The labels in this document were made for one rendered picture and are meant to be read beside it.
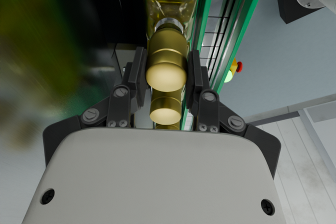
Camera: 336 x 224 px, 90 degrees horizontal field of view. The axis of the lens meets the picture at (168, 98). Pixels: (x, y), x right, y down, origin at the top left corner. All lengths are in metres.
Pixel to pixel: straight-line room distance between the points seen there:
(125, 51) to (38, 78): 0.32
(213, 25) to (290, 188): 2.52
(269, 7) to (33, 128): 0.79
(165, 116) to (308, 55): 0.94
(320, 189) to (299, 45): 2.06
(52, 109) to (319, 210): 2.71
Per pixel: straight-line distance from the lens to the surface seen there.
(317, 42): 1.03
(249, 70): 1.00
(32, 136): 0.20
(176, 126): 0.23
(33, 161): 0.21
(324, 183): 2.80
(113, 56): 0.48
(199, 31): 0.34
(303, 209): 2.75
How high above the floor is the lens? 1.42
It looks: 38 degrees down
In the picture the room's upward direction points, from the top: 177 degrees counter-clockwise
